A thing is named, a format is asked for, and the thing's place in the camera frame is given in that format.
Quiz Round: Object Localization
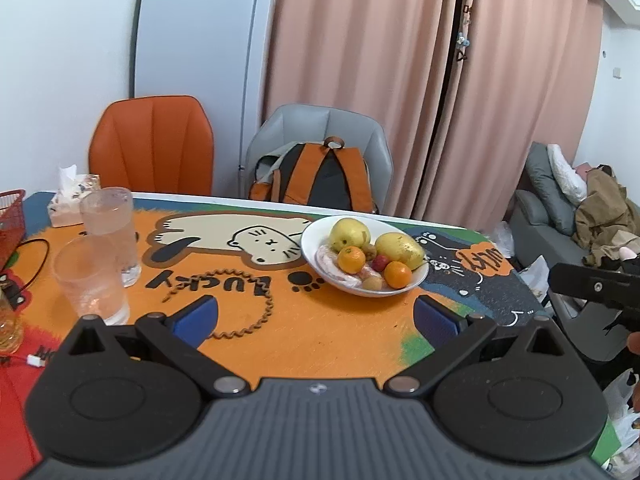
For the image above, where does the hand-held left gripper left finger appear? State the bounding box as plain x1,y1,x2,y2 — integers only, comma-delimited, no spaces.
57,295,251,396

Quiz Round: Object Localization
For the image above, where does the yellow-green pear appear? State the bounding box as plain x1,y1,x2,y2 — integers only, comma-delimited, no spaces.
375,232,426,271

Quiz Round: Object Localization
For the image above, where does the grey pillow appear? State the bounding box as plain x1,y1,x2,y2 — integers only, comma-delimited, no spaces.
525,141,576,236

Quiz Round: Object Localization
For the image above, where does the small hanging charm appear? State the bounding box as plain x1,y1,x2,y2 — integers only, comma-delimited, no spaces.
456,5,474,62

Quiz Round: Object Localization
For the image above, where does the white refrigerator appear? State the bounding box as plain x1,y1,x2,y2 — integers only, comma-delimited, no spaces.
132,0,278,196

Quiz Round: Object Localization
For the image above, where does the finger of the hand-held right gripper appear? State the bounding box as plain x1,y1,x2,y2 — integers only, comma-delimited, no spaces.
549,262,640,307

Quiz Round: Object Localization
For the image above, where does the pink grapefruit slice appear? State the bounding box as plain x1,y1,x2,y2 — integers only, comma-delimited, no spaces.
315,246,362,289

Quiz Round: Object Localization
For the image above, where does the brown coat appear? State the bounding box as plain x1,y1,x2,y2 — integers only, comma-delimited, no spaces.
575,164,640,267

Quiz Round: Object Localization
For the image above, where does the black cable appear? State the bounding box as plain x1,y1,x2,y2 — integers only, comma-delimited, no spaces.
0,237,51,306

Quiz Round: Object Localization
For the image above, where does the pink curtain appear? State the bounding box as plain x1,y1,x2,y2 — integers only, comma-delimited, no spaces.
435,0,603,236
265,0,461,221

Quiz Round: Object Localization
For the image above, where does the clear plastic bottle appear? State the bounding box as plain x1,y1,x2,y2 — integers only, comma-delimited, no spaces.
0,287,25,357

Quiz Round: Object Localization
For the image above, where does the red wire with white connector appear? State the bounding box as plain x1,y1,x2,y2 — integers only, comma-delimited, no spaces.
0,354,44,369

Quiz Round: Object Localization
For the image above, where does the grey chair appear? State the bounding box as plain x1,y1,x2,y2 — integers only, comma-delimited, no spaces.
245,104,393,216

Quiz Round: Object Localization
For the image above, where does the clear plastic cup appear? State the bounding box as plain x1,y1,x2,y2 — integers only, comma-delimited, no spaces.
80,187,142,288
52,235,132,326

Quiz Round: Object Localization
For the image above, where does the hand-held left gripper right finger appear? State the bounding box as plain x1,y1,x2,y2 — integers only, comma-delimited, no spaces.
386,295,576,396

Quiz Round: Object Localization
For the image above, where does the orange and black backpack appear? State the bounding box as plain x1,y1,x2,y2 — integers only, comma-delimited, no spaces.
248,136,378,213

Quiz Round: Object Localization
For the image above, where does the brown spiral cord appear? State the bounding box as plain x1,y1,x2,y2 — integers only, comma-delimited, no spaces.
161,275,275,341

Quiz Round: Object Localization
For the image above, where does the white pillow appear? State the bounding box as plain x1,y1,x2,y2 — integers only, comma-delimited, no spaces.
546,144,588,206

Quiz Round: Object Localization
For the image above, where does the white ceramic bowl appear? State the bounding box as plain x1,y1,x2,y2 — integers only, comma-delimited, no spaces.
301,215,431,298

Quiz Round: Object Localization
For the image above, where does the tissue pack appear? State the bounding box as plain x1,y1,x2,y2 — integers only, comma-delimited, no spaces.
47,165,101,228

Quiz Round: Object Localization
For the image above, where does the printed table mat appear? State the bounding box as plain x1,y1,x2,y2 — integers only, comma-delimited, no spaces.
0,191,621,471

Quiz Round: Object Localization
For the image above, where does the person's right hand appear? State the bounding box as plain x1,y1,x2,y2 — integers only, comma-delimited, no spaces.
626,331,640,411

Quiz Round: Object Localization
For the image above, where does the orange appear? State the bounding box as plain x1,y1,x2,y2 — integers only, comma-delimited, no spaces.
337,246,367,275
383,261,413,290

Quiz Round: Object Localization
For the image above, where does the orange chair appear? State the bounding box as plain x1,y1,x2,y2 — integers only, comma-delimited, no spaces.
88,95,215,197

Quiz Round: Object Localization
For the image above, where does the grey sofa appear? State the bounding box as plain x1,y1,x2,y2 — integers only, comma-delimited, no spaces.
510,141,640,361

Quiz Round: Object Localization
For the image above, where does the white plastic bag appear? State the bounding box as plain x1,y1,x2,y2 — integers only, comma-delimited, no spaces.
520,254,551,301
602,367,640,476
492,220,516,261

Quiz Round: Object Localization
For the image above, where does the round yellow pear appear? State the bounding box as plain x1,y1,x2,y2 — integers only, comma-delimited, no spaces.
328,216,372,256

